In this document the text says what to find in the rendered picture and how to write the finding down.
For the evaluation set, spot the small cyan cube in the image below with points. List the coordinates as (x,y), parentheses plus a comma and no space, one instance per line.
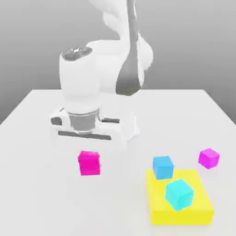
(179,194)

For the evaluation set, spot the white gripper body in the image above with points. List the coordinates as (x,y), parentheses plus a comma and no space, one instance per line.
(118,137)

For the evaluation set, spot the small blue cube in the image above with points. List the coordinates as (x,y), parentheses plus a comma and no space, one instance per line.
(163,167)

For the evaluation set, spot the large yellow box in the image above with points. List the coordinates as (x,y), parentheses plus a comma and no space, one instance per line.
(201,215)

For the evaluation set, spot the small pink cube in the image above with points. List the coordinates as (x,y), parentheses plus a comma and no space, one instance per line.
(89,164)

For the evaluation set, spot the small purple cube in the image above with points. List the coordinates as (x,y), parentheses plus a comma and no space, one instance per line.
(208,158)

